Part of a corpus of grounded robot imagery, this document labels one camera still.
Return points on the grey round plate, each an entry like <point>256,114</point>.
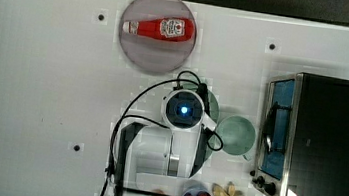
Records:
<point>153,55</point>

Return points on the green cup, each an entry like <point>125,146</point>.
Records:
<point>238,135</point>

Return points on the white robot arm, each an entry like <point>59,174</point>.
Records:
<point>176,147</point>

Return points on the black toaster oven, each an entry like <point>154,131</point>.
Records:
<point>303,145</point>

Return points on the red plush ketchup bottle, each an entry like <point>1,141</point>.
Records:
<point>164,29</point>

